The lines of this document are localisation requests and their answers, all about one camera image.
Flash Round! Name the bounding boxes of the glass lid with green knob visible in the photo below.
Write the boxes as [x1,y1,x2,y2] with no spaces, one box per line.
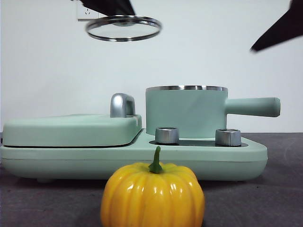
[85,14,163,42]

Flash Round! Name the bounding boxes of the yellow toy pumpkin green stem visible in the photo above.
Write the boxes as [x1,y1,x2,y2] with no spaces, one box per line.
[100,146,206,227]

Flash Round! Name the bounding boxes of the silver control knob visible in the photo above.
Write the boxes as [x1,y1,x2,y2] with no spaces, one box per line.
[215,129,241,146]
[155,127,180,144]

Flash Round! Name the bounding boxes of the green hinged grill cover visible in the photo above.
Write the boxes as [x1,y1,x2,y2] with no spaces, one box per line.
[1,114,143,148]

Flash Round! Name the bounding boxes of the green breakfast machine base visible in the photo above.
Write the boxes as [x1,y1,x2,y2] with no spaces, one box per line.
[0,133,268,184]

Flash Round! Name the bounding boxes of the white wall socket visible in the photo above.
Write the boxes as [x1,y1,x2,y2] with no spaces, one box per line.
[76,2,100,22]

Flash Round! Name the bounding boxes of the silver grill cover handle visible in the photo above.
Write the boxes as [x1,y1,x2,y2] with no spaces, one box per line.
[110,93,136,118]

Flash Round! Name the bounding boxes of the green pot with side handle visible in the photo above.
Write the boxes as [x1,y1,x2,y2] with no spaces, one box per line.
[144,85,282,140]

